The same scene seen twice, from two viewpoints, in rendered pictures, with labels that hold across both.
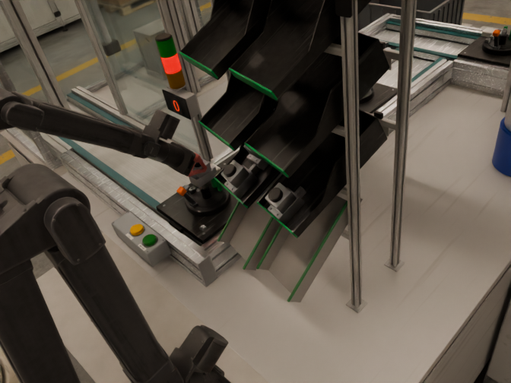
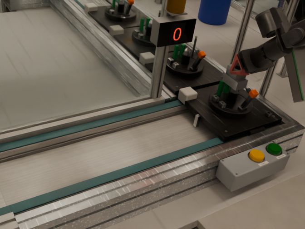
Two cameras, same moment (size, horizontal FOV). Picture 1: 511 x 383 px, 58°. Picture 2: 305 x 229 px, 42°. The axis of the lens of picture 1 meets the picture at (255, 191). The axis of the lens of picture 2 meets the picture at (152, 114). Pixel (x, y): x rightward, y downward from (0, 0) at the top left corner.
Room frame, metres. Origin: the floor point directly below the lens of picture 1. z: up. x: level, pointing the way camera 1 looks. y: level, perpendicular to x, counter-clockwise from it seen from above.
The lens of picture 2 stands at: (1.34, 1.22, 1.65)
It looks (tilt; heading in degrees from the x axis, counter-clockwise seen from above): 35 degrees down; 269
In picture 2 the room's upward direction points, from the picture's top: 9 degrees clockwise
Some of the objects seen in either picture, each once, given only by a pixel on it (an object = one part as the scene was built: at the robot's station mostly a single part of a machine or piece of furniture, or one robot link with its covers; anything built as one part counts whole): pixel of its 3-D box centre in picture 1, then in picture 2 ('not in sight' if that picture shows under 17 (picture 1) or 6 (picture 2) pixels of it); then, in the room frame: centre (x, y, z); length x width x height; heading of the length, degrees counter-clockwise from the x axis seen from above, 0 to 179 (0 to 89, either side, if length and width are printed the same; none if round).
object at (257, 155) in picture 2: (137, 230); (256, 156); (1.03, 0.37, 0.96); 0.04 x 0.04 x 0.02
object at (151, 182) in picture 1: (165, 176); (143, 139); (1.34, 0.31, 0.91); 0.84 x 0.28 x 0.10; 36
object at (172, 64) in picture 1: (171, 62); not in sight; (1.31, 0.17, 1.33); 0.05 x 0.05 x 0.05
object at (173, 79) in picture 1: (175, 77); (176, 1); (1.31, 0.17, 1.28); 0.05 x 0.05 x 0.05
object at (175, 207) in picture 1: (209, 203); (228, 108); (1.09, 0.15, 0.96); 0.24 x 0.24 x 0.02; 36
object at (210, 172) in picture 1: (202, 169); (234, 72); (1.10, 0.14, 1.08); 0.08 x 0.04 x 0.07; 127
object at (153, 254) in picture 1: (140, 237); (253, 164); (1.03, 0.37, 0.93); 0.21 x 0.07 x 0.06; 36
